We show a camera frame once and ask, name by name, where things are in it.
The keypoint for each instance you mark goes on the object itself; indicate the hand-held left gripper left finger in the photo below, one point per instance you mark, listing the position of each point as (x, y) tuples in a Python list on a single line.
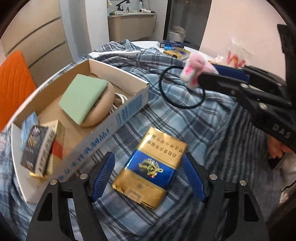
[(103, 177)]

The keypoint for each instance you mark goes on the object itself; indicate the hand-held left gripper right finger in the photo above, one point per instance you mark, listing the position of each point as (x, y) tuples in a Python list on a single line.
[(194, 179)]

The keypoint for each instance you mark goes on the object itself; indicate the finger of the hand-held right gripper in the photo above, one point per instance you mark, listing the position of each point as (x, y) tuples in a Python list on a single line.
[(231, 72), (222, 81)]

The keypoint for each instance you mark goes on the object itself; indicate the cardboard box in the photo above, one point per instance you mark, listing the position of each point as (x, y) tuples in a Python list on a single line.
[(76, 144)]

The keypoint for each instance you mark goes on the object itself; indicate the blue and gold cigarette pack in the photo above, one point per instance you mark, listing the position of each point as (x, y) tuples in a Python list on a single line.
[(148, 166), (177, 53)]

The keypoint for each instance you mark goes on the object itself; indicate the gold cigarette box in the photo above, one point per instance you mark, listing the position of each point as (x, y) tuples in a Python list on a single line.
[(59, 132)]

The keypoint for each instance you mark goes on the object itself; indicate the person's right hand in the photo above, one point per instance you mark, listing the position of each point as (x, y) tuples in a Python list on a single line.
[(275, 149)]

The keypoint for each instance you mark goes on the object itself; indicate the clear plastic bag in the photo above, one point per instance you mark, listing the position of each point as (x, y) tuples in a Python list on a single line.
[(233, 58)]

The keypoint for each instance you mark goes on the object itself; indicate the blue plaid cloth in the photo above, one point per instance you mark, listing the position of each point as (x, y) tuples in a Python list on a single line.
[(208, 129)]

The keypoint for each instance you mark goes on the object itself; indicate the white trash bin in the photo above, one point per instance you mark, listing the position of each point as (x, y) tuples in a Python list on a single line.
[(177, 34)]

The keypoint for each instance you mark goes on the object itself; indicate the beige round pad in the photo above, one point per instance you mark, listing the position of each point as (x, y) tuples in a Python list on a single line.
[(104, 105)]

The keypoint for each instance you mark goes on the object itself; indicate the dark cigarette pack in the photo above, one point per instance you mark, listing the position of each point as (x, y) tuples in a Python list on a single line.
[(34, 148)]

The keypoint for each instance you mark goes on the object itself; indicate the green sponge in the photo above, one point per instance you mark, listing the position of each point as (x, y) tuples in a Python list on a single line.
[(83, 97)]

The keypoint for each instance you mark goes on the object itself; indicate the white hair dryer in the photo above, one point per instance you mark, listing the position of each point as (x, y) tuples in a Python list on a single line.
[(144, 10)]

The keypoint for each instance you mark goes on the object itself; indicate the beige vanity cabinet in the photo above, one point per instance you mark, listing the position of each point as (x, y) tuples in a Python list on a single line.
[(131, 25)]

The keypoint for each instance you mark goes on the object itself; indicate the black faucet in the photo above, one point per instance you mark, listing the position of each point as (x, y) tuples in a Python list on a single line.
[(120, 4)]

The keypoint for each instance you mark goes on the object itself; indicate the orange chair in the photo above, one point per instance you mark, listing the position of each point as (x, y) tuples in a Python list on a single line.
[(13, 78)]

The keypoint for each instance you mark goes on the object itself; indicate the beige refrigerator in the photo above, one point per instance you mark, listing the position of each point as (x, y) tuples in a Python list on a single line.
[(34, 34)]

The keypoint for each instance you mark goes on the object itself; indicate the black glass door frame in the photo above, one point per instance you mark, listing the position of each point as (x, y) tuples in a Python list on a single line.
[(167, 23)]

